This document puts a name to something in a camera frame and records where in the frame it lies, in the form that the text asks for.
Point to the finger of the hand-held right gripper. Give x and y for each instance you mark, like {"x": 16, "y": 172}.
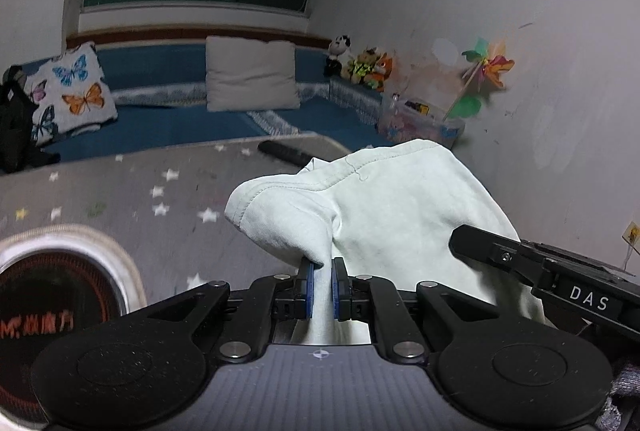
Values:
{"x": 490, "y": 251}

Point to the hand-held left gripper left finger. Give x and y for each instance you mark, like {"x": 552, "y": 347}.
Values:
{"x": 310, "y": 293}

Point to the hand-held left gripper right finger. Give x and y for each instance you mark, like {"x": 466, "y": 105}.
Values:
{"x": 340, "y": 293}

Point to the light green t-shirt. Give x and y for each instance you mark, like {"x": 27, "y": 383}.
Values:
{"x": 400, "y": 211}

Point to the black remote control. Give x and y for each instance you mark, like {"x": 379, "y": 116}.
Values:
{"x": 287, "y": 152}

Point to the clear plastic toy box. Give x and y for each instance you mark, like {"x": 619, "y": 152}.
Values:
{"x": 420, "y": 121}

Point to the colourful pinwheel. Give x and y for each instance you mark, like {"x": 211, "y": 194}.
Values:
{"x": 487, "y": 66}

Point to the grey star-print table cover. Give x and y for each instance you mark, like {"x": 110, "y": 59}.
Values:
{"x": 150, "y": 176}

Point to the orange and yellow plush toys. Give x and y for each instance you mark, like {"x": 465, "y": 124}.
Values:
{"x": 370, "y": 68}

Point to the blue bench mat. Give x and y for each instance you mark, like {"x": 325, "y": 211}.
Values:
{"x": 165, "y": 121}

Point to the beige pillow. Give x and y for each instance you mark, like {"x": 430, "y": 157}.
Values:
{"x": 252, "y": 73}

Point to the panda plush toy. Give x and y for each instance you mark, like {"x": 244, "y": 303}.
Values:
{"x": 337, "y": 56}

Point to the round built-in induction cooker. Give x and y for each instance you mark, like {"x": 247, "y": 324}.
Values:
{"x": 55, "y": 291}

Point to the butterfly print pillow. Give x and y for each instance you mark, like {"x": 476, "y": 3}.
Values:
{"x": 75, "y": 96}

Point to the black bag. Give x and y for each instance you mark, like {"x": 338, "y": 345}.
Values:
{"x": 17, "y": 126}

